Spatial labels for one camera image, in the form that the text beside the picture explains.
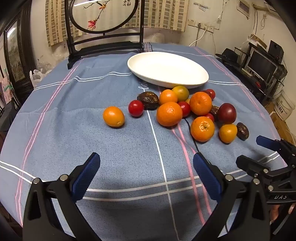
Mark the small beige box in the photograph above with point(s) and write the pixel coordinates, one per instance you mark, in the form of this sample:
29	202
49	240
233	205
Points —
256	41

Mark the dark red plum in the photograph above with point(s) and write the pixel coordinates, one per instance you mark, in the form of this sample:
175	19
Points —
226	113

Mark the framed landscape painting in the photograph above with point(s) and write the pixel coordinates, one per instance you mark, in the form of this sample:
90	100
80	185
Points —
15	53

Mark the orange mandarin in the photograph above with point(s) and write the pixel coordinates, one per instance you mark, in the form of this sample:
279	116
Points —
202	128
200	103
169	113

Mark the person's right hand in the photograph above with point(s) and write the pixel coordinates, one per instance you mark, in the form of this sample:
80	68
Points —
274	213

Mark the blue striped tablecloth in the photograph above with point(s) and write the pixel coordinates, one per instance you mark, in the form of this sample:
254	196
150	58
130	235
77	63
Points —
92	92

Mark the wall fuse box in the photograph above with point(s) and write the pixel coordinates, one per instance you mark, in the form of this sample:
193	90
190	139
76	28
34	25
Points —
244	8

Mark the white oval plate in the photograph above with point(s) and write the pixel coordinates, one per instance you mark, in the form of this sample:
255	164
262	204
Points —
166	67

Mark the red cherry tomato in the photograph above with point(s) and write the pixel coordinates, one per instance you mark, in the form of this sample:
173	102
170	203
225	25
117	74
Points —
136	108
186	110
211	93
210	116

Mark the round painted screen black stand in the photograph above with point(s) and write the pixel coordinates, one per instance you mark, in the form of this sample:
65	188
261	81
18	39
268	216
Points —
76	49

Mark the black hat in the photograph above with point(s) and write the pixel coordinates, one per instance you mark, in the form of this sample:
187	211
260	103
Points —
227	54

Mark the checked beige curtain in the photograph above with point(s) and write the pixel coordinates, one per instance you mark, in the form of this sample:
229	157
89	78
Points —
161	16

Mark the black metal desk rack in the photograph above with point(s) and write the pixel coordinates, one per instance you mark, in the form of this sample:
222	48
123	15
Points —
261	89

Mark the black speaker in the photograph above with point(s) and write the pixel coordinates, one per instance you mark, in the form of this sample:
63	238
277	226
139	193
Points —
276	49

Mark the computer monitor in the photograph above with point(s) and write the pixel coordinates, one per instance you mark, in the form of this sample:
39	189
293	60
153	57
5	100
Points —
261	63

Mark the white plastic bag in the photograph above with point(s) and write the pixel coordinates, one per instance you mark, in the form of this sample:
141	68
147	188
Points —
37	77

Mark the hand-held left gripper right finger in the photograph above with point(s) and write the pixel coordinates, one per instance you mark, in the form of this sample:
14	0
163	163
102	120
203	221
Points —
207	176

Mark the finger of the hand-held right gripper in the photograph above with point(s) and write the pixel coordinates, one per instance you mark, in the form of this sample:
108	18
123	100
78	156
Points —
266	141
251	165

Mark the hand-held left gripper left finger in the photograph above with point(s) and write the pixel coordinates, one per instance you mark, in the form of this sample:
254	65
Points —
86	176

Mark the dark wrinkled date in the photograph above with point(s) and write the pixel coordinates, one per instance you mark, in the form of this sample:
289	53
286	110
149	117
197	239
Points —
215	110
148	100
242	131

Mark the small smooth orange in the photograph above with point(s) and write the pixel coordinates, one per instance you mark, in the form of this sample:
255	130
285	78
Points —
113	116
168	97
227	133

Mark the white plastic bucket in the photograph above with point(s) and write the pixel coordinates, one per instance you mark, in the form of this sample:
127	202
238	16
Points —
284	104

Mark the white wall socket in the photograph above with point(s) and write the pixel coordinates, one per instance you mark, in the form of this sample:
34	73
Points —
192	22

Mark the yellow green round fruit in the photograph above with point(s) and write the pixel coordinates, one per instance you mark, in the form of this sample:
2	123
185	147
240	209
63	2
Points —
180	93

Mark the cardboard box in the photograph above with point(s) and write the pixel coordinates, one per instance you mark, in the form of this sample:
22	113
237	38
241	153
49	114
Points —
277	119

